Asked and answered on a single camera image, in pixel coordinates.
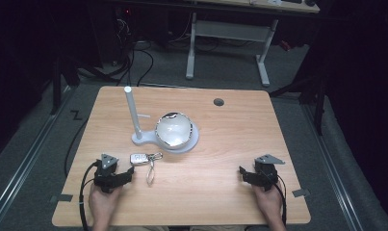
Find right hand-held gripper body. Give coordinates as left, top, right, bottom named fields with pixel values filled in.
left=253, top=153, right=286, bottom=193

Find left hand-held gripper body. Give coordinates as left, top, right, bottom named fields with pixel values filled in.
left=93, top=153, right=119, bottom=194

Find silver car key with ring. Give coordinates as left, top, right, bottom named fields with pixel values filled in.
left=129, top=151, right=165, bottom=188

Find grey tape piece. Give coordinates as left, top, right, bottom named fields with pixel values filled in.
left=50, top=193, right=74, bottom=204
left=291, top=188, right=311, bottom=198

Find white stand with round base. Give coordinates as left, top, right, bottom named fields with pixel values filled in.
left=123, top=85, right=200, bottom=155

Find white bowl with silver rim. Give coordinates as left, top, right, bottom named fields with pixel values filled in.
left=154, top=111, right=194, bottom=150

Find dark metal stand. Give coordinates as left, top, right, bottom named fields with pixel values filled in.
left=270, top=73, right=327, bottom=137
left=49, top=57, right=82, bottom=116

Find dark computer cabinet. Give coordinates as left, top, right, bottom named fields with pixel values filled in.
left=85, top=4, right=138, bottom=65

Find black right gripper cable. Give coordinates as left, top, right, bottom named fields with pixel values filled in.
left=275, top=174, right=288, bottom=226

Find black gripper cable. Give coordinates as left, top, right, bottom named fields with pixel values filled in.
left=275, top=174, right=288, bottom=226
left=78, top=161, right=100, bottom=231

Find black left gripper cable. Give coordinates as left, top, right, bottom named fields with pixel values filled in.
left=78, top=161, right=100, bottom=231

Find thin black floor cable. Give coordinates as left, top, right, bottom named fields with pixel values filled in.
left=64, top=117, right=90, bottom=178

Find metal floor rail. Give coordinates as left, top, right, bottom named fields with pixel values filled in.
left=0, top=86, right=76, bottom=227
left=300, top=101, right=365, bottom=231

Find bundle of black floor cables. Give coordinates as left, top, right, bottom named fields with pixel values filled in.
left=75, top=17, right=155, bottom=88

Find wooden desk with white frame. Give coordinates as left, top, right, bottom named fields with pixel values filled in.
left=185, top=0, right=322, bottom=88

